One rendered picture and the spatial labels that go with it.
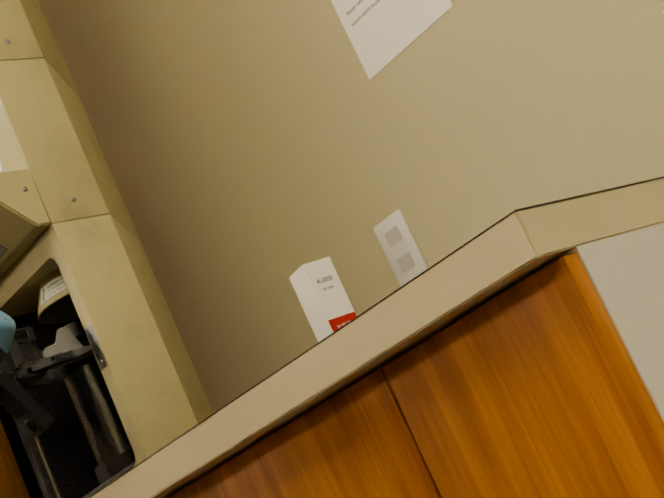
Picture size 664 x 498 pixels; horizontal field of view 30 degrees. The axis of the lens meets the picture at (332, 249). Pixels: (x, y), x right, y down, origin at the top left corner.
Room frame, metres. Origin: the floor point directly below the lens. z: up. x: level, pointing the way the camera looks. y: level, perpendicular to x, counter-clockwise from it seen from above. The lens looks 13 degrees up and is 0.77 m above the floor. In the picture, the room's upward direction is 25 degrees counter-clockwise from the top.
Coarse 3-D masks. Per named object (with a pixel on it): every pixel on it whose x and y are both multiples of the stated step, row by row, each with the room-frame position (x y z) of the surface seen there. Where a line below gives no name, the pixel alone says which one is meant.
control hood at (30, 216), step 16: (0, 176) 1.82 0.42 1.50; (16, 176) 1.84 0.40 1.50; (0, 192) 1.81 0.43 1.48; (16, 192) 1.83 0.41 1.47; (32, 192) 1.85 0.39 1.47; (0, 208) 1.82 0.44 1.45; (16, 208) 1.82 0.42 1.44; (32, 208) 1.84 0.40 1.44; (0, 224) 1.85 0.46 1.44; (16, 224) 1.85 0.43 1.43; (32, 224) 1.84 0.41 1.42; (48, 224) 1.86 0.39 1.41; (0, 240) 1.89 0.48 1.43; (16, 240) 1.88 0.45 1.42; (32, 240) 1.90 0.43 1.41; (16, 256) 1.93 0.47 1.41; (0, 272) 1.98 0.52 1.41
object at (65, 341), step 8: (64, 328) 1.94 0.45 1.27; (56, 336) 1.94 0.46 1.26; (64, 336) 1.94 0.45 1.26; (72, 336) 1.95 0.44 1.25; (56, 344) 1.94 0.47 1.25; (64, 344) 1.94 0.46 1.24; (72, 344) 1.95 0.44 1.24; (80, 344) 1.95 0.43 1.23; (48, 352) 1.93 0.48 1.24; (56, 352) 1.93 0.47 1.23; (64, 352) 1.94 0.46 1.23; (80, 352) 1.94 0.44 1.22; (88, 352) 1.95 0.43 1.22; (72, 360) 1.94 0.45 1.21; (80, 360) 1.96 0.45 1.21; (56, 368) 1.94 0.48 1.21
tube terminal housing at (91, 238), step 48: (0, 96) 1.86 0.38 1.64; (48, 96) 1.92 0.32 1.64; (0, 144) 1.90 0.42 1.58; (48, 144) 1.90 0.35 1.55; (96, 144) 2.10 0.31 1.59; (48, 192) 1.87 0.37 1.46; (96, 192) 1.93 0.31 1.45; (48, 240) 1.88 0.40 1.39; (96, 240) 1.91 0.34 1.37; (0, 288) 2.01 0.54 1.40; (96, 288) 1.88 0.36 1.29; (144, 288) 1.97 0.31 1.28; (96, 336) 1.86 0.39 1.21; (144, 336) 1.92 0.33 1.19; (144, 384) 1.89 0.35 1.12; (192, 384) 2.04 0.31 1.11; (144, 432) 1.87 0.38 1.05
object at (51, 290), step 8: (56, 272) 1.96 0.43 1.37; (48, 280) 1.97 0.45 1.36; (56, 280) 1.96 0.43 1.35; (40, 288) 1.99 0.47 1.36; (48, 288) 1.96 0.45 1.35; (56, 288) 1.95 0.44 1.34; (64, 288) 1.95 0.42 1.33; (40, 296) 1.99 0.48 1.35; (48, 296) 1.96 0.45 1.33; (56, 296) 1.95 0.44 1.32; (64, 296) 1.95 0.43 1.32; (40, 304) 1.98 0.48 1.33; (48, 304) 1.95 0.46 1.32; (56, 304) 2.07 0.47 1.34; (64, 304) 2.08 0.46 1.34; (72, 304) 2.09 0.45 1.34; (40, 312) 1.98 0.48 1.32; (48, 312) 2.05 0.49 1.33; (56, 312) 2.07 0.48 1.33; (64, 312) 2.08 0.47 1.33; (72, 312) 2.09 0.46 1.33; (40, 320) 2.01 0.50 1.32; (48, 320) 2.05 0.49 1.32; (56, 320) 2.07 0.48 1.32; (64, 320) 2.09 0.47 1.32
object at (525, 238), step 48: (624, 192) 1.01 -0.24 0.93; (480, 240) 0.94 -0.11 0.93; (528, 240) 0.91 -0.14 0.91; (576, 240) 0.95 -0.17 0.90; (432, 288) 0.99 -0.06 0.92; (480, 288) 0.96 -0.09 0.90; (336, 336) 1.08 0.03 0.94; (384, 336) 1.04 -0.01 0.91; (288, 384) 1.14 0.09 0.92; (336, 384) 1.11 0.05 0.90; (192, 432) 1.26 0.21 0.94; (240, 432) 1.20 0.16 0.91; (144, 480) 1.34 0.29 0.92; (192, 480) 1.35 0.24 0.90
